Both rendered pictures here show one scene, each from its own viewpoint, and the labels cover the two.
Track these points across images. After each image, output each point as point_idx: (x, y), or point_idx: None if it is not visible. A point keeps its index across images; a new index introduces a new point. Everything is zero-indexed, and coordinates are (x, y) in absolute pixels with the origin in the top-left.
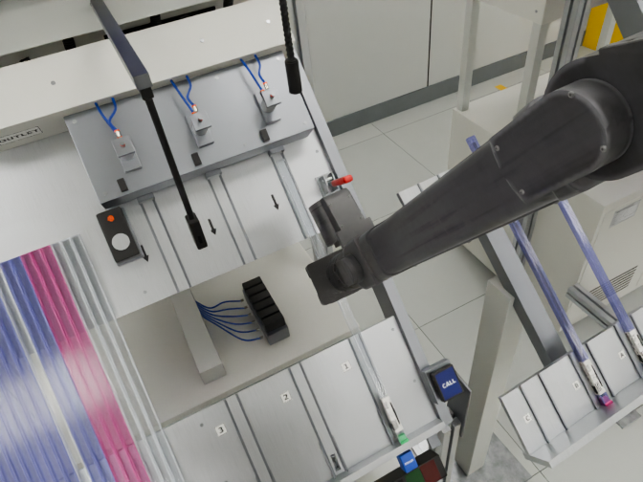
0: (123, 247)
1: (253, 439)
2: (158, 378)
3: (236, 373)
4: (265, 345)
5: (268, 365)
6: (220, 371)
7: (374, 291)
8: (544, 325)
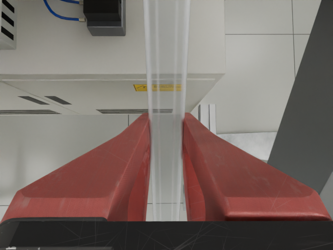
0: None
1: None
2: None
3: (30, 54)
4: (85, 32)
5: (76, 66)
6: (3, 45)
7: (278, 141)
8: None
